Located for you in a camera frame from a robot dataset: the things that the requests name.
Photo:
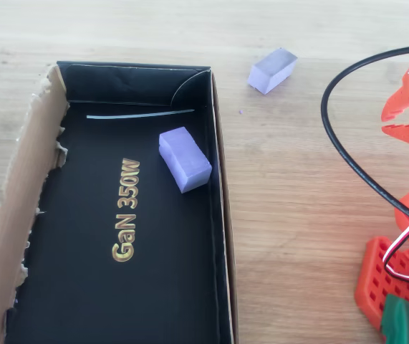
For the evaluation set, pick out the light purple foam block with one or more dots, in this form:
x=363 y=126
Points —
x=272 y=71
x=186 y=159

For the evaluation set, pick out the black cardboard box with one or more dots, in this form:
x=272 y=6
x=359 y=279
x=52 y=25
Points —
x=118 y=215

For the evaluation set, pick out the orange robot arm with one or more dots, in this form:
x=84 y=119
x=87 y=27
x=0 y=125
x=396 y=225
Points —
x=376 y=272

